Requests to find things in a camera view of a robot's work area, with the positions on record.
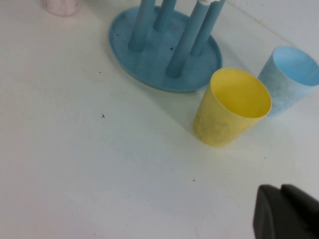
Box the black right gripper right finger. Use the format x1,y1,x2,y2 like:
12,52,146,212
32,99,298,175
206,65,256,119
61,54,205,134
281,183,319,239

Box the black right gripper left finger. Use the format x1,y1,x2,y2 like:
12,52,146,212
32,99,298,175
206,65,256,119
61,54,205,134
252,184,290,239

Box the light blue marbled plastic cup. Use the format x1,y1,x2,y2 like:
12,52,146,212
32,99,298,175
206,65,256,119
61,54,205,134
257,45,319,117

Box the yellow plastic cup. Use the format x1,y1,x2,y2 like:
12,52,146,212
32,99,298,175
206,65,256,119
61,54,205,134
193,67,272,148

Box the blue cup stand white caps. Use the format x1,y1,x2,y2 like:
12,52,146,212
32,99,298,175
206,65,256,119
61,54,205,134
107,0,223,94

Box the pink marbled plastic cup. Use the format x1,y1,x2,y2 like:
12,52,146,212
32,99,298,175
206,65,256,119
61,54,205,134
40,0,81,17

